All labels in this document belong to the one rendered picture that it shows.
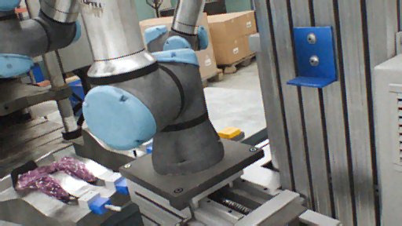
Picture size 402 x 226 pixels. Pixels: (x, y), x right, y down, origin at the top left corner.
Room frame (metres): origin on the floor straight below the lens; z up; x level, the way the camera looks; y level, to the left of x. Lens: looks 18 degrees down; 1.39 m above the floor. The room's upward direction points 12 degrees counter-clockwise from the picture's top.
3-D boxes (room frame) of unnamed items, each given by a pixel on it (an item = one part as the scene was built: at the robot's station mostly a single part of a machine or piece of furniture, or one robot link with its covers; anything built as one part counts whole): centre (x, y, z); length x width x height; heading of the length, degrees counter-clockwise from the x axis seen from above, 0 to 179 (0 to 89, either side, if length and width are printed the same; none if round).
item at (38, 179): (1.23, 0.49, 0.90); 0.26 x 0.18 x 0.08; 55
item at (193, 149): (0.81, 0.04, 1.09); 0.15 x 0.15 x 0.10
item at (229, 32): (6.54, -0.44, 0.37); 1.20 x 0.82 x 0.74; 46
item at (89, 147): (1.51, 0.27, 0.87); 0.50 x 0.26 x 0.14; 38
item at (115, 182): (1.12, 0.24, 0.86); 0.13 x 0.05 x 0.05; 55
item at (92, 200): (1.03, 0.30, 0.86); 0.13 x 0.05 x 0.05; 55
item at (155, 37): (1.34, 0.08, 1.21); 0.09 x 0.08 x 0.11; 76
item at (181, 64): (0.81, 0.04, 1.20); 0.13 x 0.12 x 0.14; 150
